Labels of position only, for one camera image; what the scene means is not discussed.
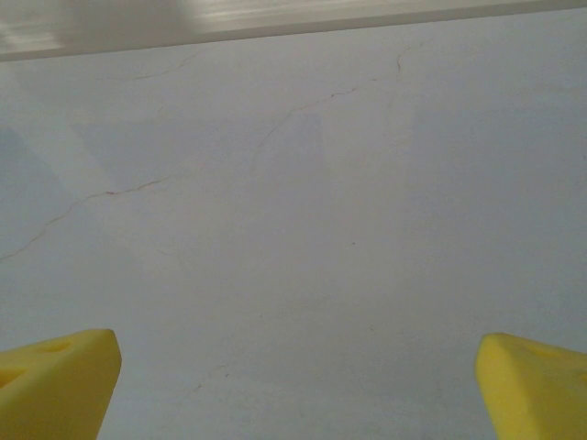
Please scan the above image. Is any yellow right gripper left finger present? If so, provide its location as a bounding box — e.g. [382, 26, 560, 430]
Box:
[0, 327, 124, 440]

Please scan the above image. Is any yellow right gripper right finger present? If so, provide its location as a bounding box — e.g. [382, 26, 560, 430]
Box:
[474, 332, 587, 440]

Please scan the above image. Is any aluminium table side rail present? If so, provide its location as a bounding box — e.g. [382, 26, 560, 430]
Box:
[0, 0, 587, 63]

